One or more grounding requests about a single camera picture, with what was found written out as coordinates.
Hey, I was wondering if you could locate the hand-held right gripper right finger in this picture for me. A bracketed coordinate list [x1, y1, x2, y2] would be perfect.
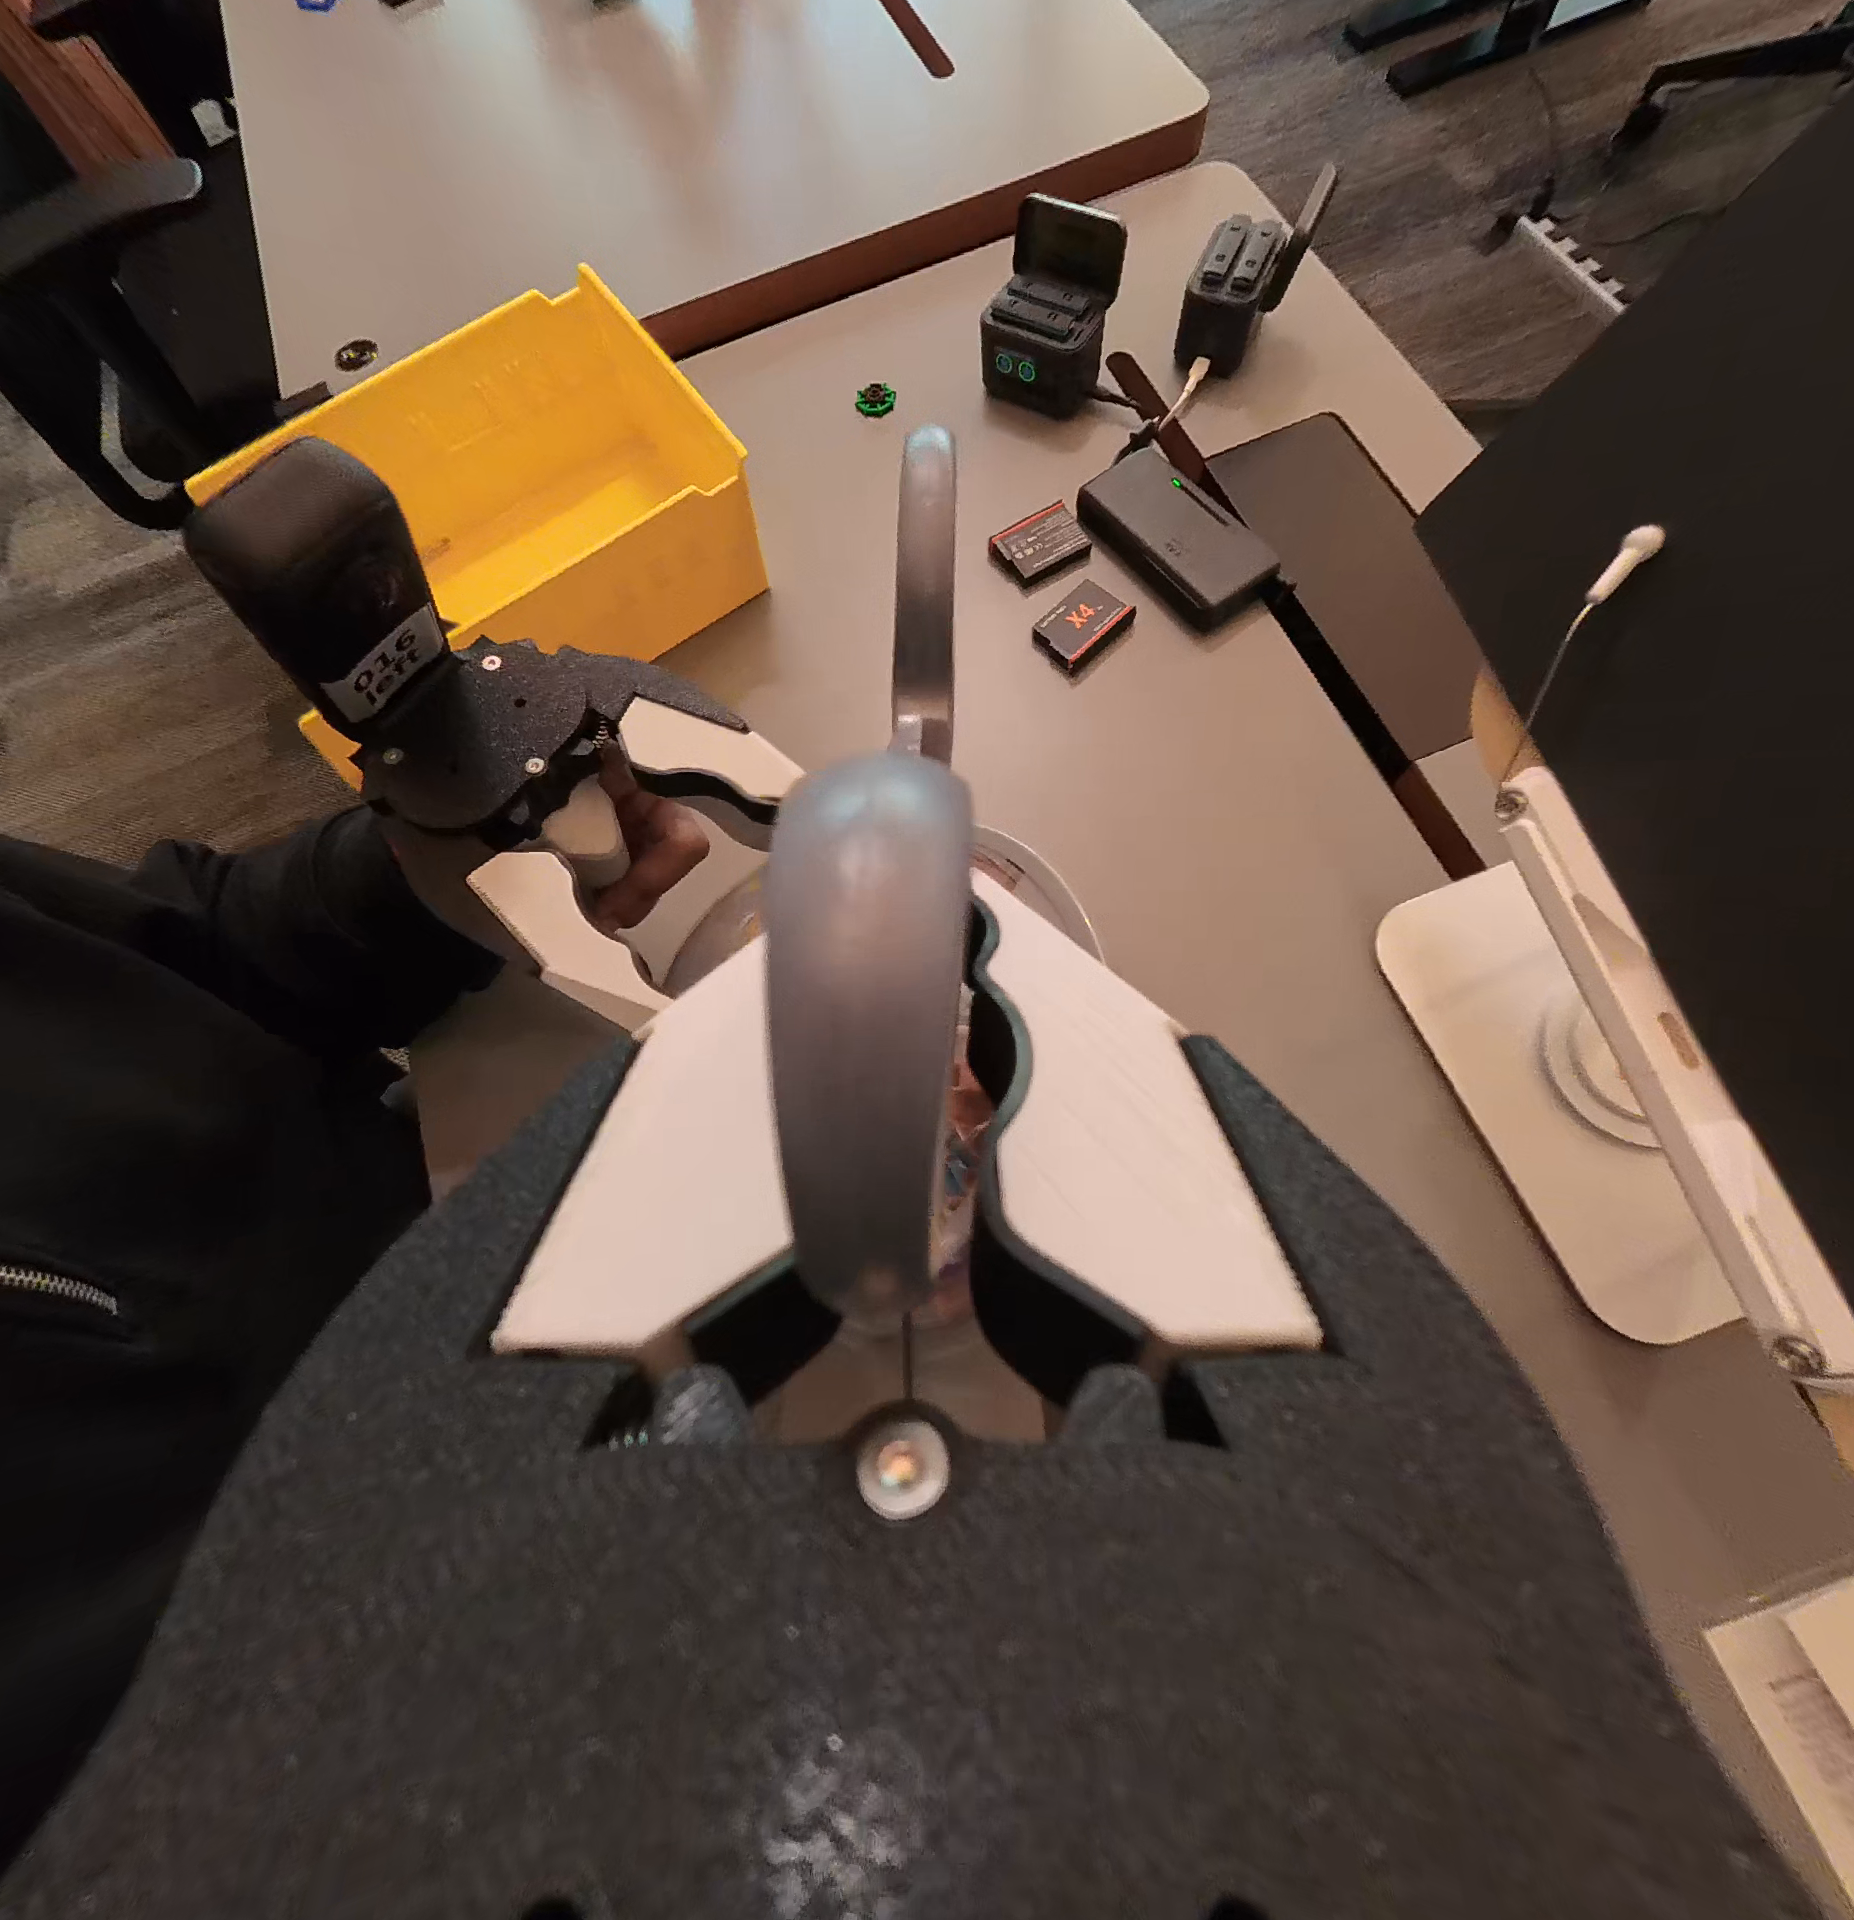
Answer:
[961, 874, 1325, 1381]

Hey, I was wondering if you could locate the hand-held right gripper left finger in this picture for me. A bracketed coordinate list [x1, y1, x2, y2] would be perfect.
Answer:
[488, 932, 841, 1377]

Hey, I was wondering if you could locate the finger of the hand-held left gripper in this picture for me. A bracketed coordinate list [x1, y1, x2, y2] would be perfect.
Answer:
[466, 841, 765, 1041]
[606, 695, 806, 825]

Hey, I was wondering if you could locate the clear plastic maze ball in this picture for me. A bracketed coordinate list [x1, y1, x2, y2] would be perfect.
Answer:
[671, 818, 1108, 1306]

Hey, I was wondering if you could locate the person's left forearm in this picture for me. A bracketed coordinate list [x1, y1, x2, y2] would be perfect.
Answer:
[0, 802, 553, 1052]

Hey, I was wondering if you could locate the person's left hand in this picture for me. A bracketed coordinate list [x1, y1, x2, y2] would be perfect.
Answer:
[574, 744, 716, 935]

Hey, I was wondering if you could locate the yellow plastic bin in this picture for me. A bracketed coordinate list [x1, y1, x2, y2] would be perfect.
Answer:
[184, 266, 772, 787]

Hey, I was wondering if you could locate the black red battery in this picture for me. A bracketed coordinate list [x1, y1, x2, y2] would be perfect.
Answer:
[986, 501, 1097, 585]
[1034, 579, 1140, 678]

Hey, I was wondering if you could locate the person's black jacket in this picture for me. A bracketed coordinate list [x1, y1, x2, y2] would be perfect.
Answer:
[0, 825, 435, 1862]

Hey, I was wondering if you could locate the black charger hub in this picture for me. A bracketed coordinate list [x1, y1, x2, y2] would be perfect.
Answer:
[1078, 448, 1287, 633]

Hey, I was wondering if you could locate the black charging case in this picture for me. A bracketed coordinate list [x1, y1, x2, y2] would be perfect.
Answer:
[1172, 162, 1342, 381]
[980, 198, 1129, 421]

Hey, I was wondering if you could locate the black office chair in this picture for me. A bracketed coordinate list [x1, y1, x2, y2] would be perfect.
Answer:
[0, 46, 290, 528]

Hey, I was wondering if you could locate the grey desk brown edge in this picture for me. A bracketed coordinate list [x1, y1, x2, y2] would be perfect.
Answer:
[218, 0, 1211, 409]

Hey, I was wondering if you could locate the black computer monitor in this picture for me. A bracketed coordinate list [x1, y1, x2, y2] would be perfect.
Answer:
[1411, 57, 1854, 1520]

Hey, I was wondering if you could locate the laminated paper sheet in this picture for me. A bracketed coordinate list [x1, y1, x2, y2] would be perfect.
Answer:
[1703, 1560, 1854, 1920]

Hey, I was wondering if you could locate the white power strip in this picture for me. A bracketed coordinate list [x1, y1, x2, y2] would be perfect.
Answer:
[1512, 209, 1633, 318]

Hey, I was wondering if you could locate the white clip microphone cable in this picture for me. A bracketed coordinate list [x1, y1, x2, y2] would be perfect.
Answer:
[1528, 526, 1667, 724]

